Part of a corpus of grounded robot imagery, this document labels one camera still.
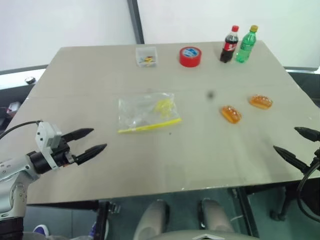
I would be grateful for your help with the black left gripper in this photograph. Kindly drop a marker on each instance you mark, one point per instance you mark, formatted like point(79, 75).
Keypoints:
point(61, 152)

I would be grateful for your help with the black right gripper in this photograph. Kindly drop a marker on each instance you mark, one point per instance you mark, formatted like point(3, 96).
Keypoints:
point(317, 157)

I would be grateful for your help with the glazed orange bread roll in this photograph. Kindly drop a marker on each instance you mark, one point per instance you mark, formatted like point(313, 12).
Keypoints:
point(260, 102)
point(231, 115)

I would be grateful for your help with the clear zip bag yellow seal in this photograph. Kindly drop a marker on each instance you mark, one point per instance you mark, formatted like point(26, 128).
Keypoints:
point(142, 112)

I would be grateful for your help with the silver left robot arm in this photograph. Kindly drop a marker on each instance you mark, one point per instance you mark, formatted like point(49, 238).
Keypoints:
point(15, 175)

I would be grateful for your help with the black table leg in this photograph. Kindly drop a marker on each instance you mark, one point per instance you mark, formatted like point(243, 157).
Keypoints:
point(102, 220)
point(247, 212)

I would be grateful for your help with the small round black-white object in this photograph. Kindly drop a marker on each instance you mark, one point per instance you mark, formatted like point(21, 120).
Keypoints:
point(30, 80)

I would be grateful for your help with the blue and white shoe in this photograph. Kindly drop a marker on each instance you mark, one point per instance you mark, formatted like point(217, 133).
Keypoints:
point(41, 230)
point(94, 228)

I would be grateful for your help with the grey rounded shape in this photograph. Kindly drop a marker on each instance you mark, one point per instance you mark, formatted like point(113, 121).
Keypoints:
point(216, 216)
point(152, 220)

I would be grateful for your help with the clear box of coloured bits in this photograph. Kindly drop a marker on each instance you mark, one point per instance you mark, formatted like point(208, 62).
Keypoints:
point(146, 58)

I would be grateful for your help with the green soda bottle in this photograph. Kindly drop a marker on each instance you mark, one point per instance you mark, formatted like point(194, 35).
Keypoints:
point(246, 47)

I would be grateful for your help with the small cola bottle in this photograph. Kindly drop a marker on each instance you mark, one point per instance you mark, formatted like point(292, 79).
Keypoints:
point(228, 47)

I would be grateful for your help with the red tape roll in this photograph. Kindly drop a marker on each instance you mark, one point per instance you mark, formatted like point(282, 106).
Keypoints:
point(190, 58)

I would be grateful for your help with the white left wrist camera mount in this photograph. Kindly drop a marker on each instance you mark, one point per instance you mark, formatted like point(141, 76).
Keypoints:
point(46, 133)

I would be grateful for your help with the dark grey wall post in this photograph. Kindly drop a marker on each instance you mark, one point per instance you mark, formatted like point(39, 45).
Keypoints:
point(137, 22)

